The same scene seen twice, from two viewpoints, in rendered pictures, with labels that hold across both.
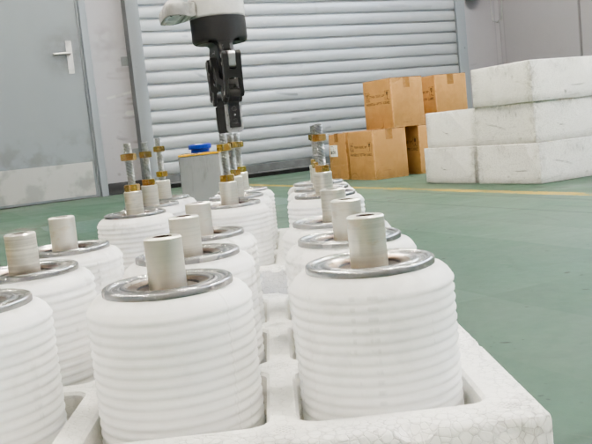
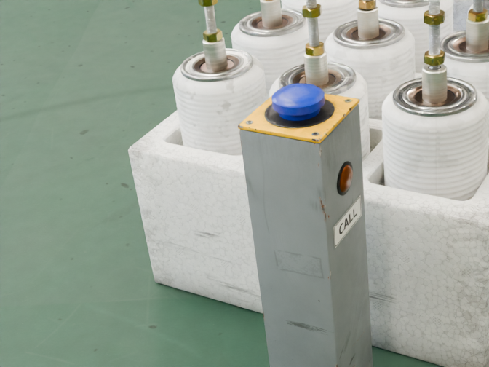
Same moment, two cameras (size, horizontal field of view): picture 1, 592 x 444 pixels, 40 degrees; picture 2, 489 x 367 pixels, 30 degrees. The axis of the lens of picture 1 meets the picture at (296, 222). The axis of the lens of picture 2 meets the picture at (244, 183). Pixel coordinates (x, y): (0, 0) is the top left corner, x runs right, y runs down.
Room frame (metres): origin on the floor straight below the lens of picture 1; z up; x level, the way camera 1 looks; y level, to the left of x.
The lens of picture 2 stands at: (1.95, 0.46, 0.63)
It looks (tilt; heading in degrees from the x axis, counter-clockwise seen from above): 31 degrees down; 214
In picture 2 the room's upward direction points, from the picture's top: 7 degrees counter-clockwise
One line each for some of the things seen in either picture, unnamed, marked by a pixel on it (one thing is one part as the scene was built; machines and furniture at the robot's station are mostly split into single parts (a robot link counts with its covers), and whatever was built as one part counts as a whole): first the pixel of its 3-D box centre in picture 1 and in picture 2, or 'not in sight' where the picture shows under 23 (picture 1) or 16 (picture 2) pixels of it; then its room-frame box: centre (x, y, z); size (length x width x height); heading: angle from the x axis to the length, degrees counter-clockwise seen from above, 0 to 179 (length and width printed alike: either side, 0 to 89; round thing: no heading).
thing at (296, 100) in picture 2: (200, 149); (298, 105); (1.41, 0.15, 0.32); 0.04 x 0.04 x 0.02
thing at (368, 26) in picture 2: (235, 188); (368, 22); (1.12, 0.08, 0.26); 0.02 x 0.02 x 0.03
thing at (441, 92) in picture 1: (438, 99); not in sight; (5.28, -0.99, 0.45); 0.30 x 0.24 x 0.30; 24
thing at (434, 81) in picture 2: (163, 190); (434, 84); (1.24, 0.20, 0.26); 0.02 x 0.02 x 0.03
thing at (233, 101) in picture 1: (234, 107); not in sight; (1.07, 0.06, 0.37); 0.03 x 0.01 x 0.05; 15
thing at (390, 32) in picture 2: (236, 197); (368, 34); (1.12, 0.08, 0.25); 0.08 x 0.08 x 0.01
